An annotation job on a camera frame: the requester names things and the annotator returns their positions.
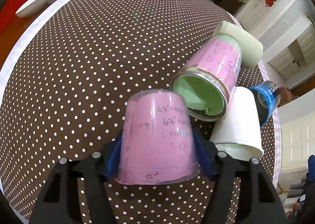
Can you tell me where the white ceramic bowl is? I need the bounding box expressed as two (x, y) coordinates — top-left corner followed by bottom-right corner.
(16, 0), (47, 18)

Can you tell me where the blue black can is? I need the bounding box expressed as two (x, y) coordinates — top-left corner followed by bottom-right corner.
(249, 80), (281, 126)

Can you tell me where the white paper cup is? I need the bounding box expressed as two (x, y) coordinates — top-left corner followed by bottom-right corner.
(210, 87), (264, 161)

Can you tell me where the pale green cup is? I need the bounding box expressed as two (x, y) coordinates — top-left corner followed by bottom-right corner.
(213, 20), (264, 68)

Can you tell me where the brown polka dot tablecloth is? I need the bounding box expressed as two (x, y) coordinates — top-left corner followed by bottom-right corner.
(1, 0), (278, 223)

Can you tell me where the pink green glass jar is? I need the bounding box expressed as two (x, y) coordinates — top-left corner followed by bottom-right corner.
(170, 33), (242, 122)

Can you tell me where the pink plastic cup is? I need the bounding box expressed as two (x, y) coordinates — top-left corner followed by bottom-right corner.
(115, 89), (200, 185)

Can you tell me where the white wall cabinet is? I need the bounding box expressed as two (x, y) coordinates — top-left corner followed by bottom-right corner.
(263, 15), (314, 81)

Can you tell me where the red tote bag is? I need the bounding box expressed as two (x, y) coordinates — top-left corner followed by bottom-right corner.
(0, 0), (27, 33)

